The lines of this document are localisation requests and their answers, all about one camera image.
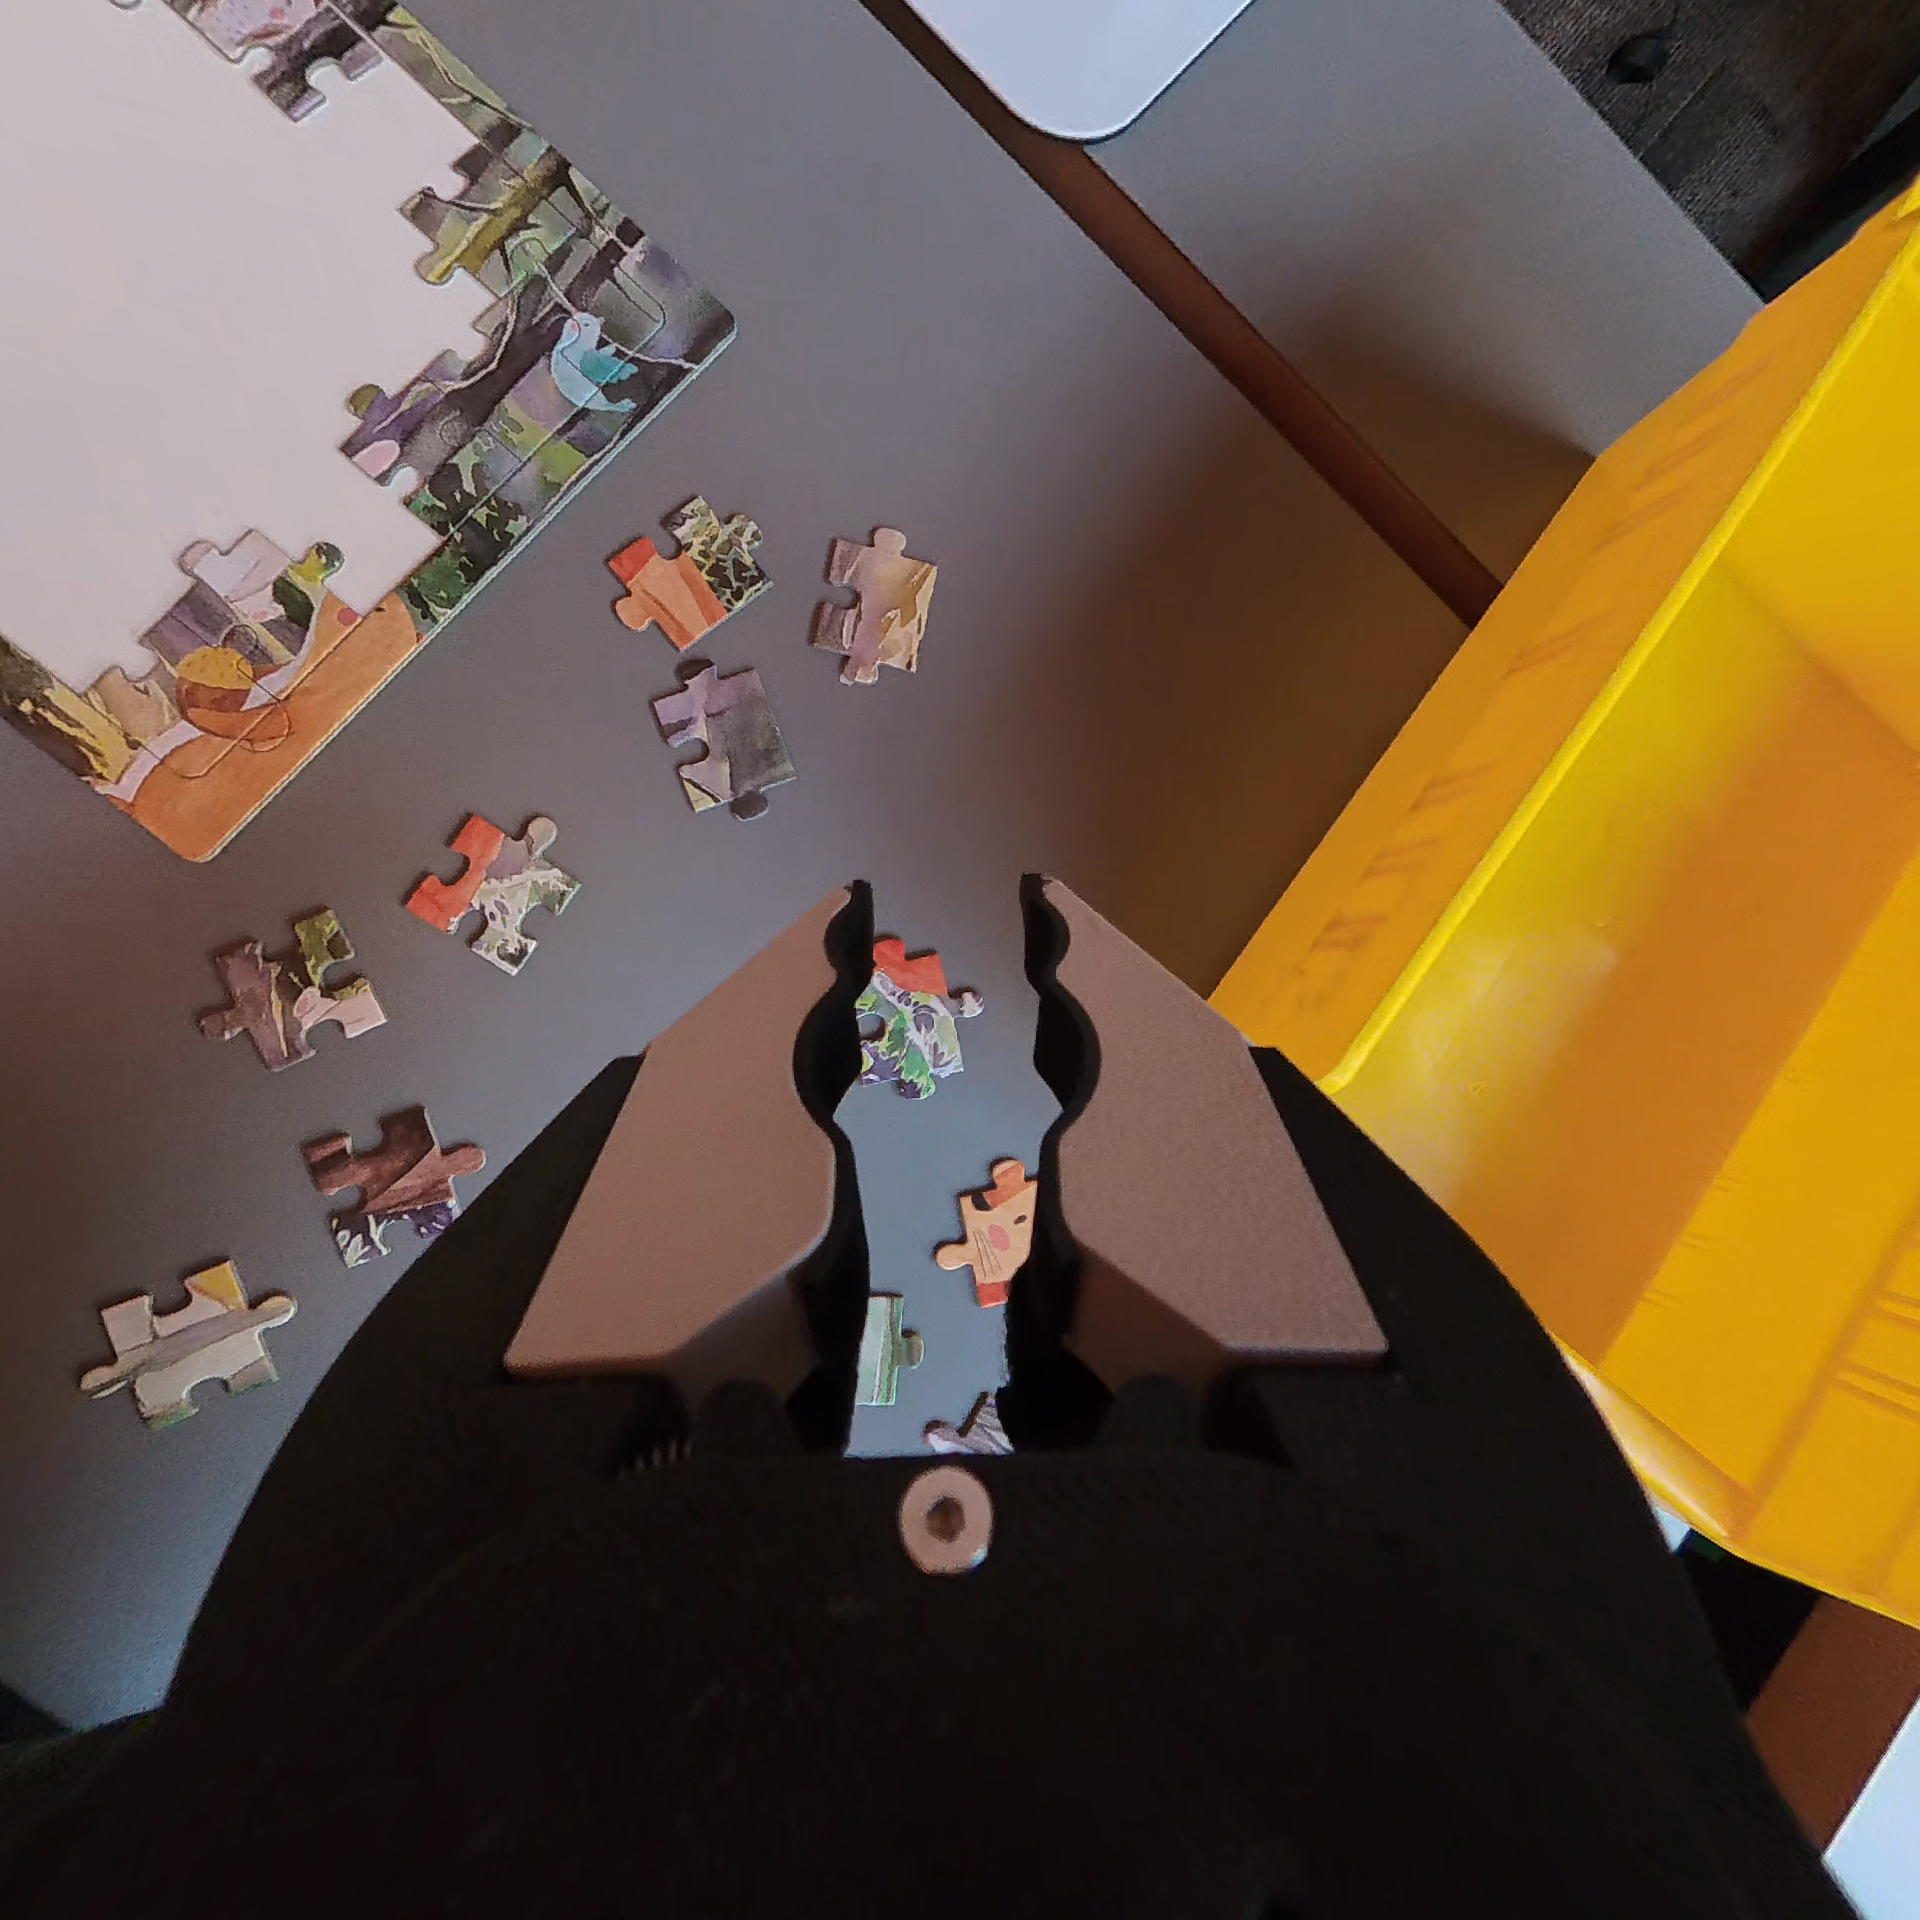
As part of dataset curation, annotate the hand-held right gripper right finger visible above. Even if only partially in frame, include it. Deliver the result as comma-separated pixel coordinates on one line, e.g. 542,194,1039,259
1020,874,1389,1420

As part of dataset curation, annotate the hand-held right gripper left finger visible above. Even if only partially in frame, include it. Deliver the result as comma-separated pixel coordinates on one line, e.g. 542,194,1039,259
504,882,876,1420

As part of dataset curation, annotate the partly assembled jigsaw puzzle board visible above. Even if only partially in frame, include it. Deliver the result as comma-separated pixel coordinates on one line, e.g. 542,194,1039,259
0,0,740,867

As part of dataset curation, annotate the yellow plastic bin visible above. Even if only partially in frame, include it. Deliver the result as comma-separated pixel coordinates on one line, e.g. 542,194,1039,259
1207,180,1920,1628

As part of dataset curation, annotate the white stand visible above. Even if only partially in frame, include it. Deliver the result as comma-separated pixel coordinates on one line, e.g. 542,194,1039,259
898,0,1254,143

